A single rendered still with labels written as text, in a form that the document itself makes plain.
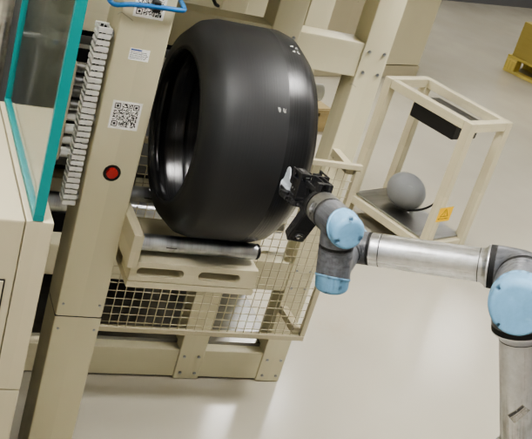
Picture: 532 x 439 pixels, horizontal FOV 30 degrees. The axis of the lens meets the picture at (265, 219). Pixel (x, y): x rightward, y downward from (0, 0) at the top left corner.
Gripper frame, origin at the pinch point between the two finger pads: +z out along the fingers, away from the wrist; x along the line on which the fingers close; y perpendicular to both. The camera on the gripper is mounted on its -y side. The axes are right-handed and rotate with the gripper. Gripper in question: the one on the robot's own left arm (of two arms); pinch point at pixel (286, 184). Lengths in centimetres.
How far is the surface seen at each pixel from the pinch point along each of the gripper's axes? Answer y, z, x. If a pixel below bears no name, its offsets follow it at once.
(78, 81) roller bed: 1, 69, 38
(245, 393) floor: -110, 92, -51
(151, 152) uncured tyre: -12, 53, 17
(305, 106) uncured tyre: 16.6, 13.0, -5.8
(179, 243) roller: -27.5, 24.9, 13.3
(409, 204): -70, 226, -183
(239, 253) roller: -28.3, 24.5, -3.9
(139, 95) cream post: 9.1, 27.7, 31.6
